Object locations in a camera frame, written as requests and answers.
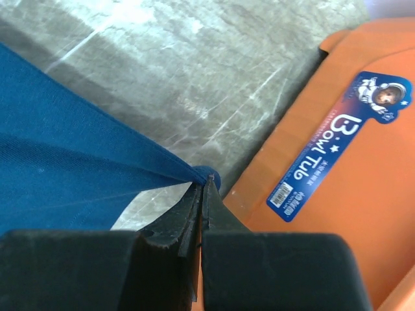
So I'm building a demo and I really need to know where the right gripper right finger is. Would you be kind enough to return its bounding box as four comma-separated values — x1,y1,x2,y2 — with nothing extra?
201,178,372,310

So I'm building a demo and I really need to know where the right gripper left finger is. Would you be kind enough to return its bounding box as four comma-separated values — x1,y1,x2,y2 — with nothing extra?
1,185,203,310

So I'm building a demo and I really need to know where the dark blue t-shirt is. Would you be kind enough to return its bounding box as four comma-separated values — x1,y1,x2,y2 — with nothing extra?
1,46,221,232

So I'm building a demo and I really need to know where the orange plastic bin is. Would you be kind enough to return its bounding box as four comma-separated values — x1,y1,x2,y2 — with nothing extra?
224,17,414,308

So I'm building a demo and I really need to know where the blue bowl tub sticker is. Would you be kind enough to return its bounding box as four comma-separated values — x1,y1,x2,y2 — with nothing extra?
266,71,413,222

